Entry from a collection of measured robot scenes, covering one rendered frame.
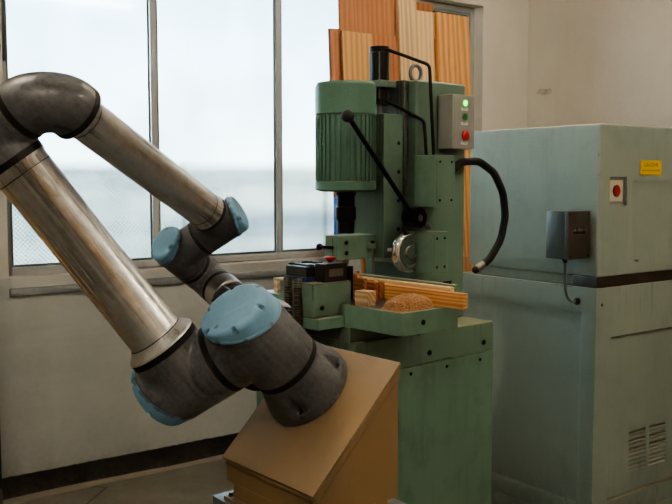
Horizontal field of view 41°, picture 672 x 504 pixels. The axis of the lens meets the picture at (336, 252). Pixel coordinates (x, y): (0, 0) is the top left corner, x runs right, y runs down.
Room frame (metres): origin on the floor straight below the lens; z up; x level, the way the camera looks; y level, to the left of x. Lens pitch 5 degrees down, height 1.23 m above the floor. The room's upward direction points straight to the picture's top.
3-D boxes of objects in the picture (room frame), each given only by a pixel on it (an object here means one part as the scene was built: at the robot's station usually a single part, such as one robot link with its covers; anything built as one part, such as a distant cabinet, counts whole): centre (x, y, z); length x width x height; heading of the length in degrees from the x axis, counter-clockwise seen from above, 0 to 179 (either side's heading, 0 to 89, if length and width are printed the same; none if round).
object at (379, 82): (2.68, -0.13, 1.54); 0.08 x 0.08 x 0.17; 41
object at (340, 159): (2.59, -0.03, 1.35); 0.18 x 0.18 x 0.31
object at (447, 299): (2.50, -0.11, 0.92); 0.67 x 0.02 x 0.04; 41
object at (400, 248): (2.58, -0.21, 1.02); 0.12 x 0.03 x 0.12; 131
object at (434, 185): (2.61, -0.29, 1.23); 0.09 x 0.08 x 0.15; 131
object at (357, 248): (2.60, -0.04, 1.03); 0.14 x 0.07 x 0.09; 131
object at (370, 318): (2.45, -0.01, 0.87); 0.61 x 0.30 x 0.06; 41
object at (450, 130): (2.69, -0.36, 1.40); 0.10 x 0.06 x 0.16; 131
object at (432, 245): (2.59, -0.27, 1.02); 0.09 x 0.07 x 0.12; 41
